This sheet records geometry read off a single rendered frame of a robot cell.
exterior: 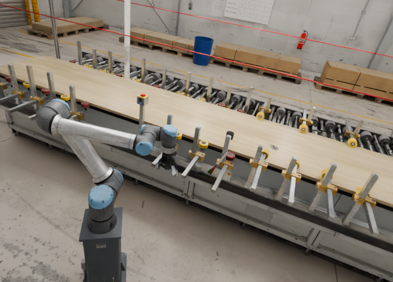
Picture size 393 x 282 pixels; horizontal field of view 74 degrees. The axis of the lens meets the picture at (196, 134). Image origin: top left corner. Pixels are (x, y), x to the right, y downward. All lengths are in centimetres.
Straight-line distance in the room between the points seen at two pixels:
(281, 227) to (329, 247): 45
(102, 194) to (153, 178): 123
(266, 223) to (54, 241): 193
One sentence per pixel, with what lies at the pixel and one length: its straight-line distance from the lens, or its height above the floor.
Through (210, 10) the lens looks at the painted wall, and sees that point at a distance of 918.
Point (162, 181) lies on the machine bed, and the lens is 286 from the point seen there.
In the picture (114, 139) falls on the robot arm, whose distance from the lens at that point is 148.
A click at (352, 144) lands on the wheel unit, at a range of 294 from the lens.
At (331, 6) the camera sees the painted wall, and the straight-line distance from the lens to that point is 888.
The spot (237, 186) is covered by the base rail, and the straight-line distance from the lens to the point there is 219.
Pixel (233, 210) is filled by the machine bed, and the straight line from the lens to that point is 274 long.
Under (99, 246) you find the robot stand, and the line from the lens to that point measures 197.
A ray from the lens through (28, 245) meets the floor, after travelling 275.
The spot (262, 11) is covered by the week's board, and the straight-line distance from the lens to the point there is 885.
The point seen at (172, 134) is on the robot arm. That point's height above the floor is 128.
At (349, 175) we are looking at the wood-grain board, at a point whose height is 90.
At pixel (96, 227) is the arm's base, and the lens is 188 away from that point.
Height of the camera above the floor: 209
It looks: 31 degrees down
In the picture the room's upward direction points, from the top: 9 degrees clockwise
